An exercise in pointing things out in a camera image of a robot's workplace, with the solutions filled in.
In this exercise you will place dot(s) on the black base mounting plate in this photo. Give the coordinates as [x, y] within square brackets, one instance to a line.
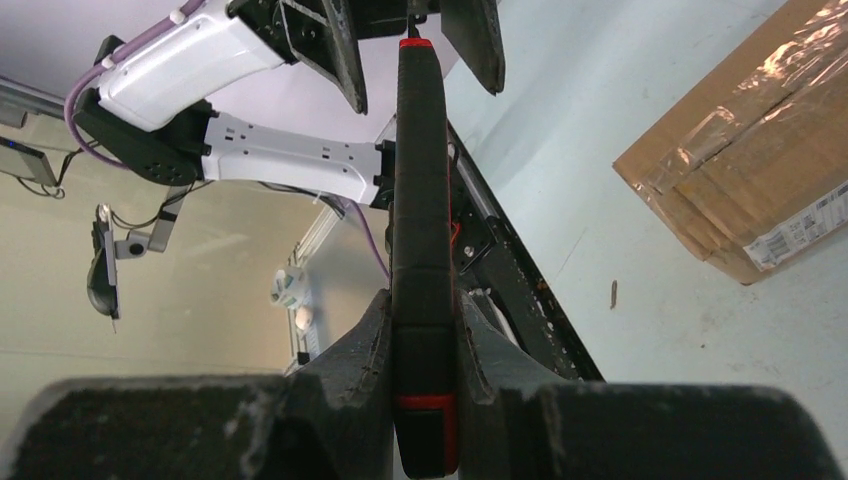
[495, 268]

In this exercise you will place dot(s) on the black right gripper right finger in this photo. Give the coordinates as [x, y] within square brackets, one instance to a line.
[519, 420]

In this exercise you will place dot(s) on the brown cardboard express box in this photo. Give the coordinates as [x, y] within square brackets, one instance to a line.
[749, 169]

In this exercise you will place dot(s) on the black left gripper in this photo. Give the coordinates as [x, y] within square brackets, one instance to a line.
[324, 36]

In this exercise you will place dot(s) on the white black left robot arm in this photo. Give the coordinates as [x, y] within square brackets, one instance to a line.
[147, 100]

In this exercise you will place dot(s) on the red black utility knife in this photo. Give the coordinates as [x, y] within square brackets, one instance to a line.
[423, 306]

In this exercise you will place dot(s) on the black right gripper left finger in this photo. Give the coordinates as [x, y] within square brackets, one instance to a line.
[331, 419]

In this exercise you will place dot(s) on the black monitor on stand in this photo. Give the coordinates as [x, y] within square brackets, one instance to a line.
[102, 278]

